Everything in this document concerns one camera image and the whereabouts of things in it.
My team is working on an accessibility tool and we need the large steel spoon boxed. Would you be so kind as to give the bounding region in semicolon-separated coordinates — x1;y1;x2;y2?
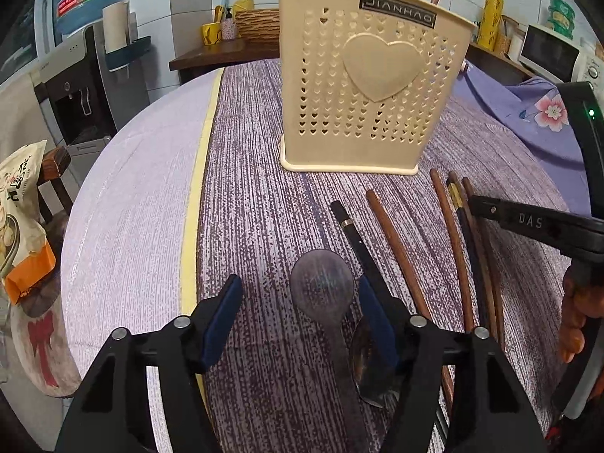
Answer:
289;248;371;453

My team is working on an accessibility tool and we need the white and orange snack bag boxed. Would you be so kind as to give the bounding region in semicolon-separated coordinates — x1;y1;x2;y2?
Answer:
0;140;57;305

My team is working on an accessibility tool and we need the small steel spoon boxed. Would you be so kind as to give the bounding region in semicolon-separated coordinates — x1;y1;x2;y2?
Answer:
349;316;402;409

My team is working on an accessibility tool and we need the dark wooden chair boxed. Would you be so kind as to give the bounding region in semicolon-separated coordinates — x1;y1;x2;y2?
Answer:
35;146;71;222

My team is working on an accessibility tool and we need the dark wooden counter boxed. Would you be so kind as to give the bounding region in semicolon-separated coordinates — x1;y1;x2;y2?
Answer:
169;38;281;86

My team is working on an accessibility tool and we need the yellow patterned roll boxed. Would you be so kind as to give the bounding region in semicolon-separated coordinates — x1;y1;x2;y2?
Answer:
476;0;505;52

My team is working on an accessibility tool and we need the black chopstick with gold band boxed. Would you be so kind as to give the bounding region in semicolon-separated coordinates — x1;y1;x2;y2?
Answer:
446;171;492;335

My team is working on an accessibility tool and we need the dark teal wall holder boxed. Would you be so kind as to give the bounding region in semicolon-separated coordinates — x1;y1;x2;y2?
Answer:
105;35;153;72

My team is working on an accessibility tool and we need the grey water dispenser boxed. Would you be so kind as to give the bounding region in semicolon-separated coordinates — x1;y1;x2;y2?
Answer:
29;23;152;171

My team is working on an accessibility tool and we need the woven pattern wash basin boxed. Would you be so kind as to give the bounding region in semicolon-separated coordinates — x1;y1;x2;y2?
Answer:
234;8;281;48

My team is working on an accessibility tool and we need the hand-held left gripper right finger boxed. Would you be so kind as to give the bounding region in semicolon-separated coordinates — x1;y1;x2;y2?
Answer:
357;274;550;453

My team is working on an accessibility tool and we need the black chopstick with silver band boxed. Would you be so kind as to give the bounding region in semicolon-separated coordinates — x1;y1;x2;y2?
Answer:
329;200;415;322

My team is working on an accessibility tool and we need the white microwave oven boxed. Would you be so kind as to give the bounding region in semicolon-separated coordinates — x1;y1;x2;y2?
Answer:
518;23;600;85

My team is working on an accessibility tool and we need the purple striped tablecloth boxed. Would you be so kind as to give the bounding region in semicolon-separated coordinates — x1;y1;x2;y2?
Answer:
60;59;593;453

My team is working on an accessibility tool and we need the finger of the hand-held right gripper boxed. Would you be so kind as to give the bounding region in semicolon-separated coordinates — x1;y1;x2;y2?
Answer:
467;195;604;270

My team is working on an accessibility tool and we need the wooden side cabinet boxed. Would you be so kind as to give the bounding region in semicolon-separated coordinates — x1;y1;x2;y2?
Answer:
467;42;536;86

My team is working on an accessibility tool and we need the beige perforated utensil holder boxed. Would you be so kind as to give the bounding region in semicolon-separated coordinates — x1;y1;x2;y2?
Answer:
275;0;478;176

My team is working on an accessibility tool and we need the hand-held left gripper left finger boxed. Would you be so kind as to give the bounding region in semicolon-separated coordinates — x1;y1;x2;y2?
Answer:
55;274;243;453

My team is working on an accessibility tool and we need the person's right hand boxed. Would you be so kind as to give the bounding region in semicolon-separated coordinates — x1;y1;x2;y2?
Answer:
559;269;604;365

